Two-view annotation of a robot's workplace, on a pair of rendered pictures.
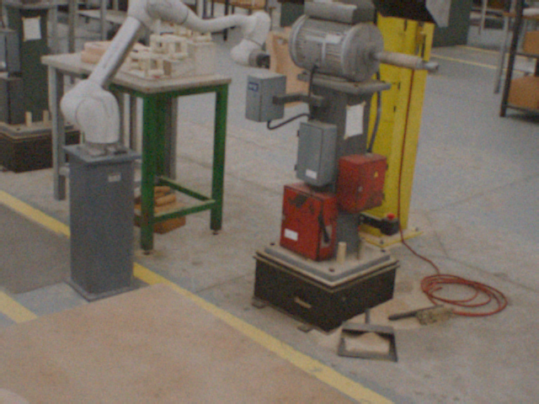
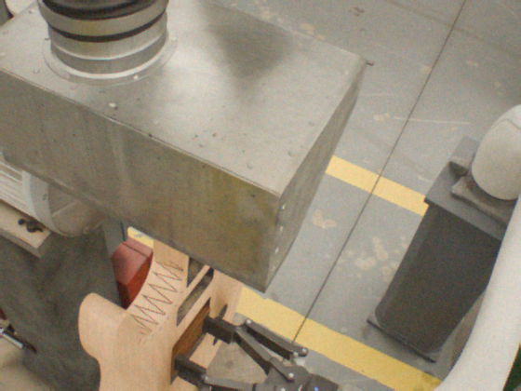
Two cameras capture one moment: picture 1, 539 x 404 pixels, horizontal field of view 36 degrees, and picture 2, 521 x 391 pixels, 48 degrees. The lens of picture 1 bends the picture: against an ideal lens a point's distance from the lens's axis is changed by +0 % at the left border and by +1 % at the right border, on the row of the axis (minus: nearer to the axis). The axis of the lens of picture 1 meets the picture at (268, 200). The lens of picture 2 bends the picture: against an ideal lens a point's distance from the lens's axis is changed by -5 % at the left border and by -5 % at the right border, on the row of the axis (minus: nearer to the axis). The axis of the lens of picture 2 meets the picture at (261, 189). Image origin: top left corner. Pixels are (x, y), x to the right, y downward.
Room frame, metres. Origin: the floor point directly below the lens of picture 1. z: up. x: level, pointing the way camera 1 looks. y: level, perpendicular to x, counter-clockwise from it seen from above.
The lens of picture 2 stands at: (4.46, -0.13, 1.86)
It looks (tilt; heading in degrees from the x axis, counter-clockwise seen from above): 52 degrees down; 158
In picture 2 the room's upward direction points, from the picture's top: 7 degrees clockwise
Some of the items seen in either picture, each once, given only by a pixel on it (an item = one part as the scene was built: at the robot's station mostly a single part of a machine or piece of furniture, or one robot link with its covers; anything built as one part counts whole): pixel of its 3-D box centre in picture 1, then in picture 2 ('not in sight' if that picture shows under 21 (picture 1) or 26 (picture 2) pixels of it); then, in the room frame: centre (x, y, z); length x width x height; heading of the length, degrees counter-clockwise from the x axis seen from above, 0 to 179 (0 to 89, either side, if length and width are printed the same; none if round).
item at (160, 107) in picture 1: (158, 138); not in sight; (4.94, 0.69, 0.45); 0.05 x 0.05 x 0.90; 46
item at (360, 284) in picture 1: (324, 279); not in sight; (3.74, -0.30, 0.12); 0.61 x 0.51 x 0.25; 136
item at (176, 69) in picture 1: (168, 65); not in sight; (4.57, 0.60, 0.98); 0.27 x 0.16 x 0.09; 46
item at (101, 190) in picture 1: (102, 220); (449, 261); (3.76, 0.79, 0.35); 0.28 x 0.28 x 0.70; 38
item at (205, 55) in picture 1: (189, 55); not in sight; (4.67, 0.49, 1.02); 0.27 x 0.15 x 0.17; 46
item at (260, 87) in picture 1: (280, 105); not in sight; (3.67, -0.02, 0.99); 0.24 x 0.21 x 0.26; 46
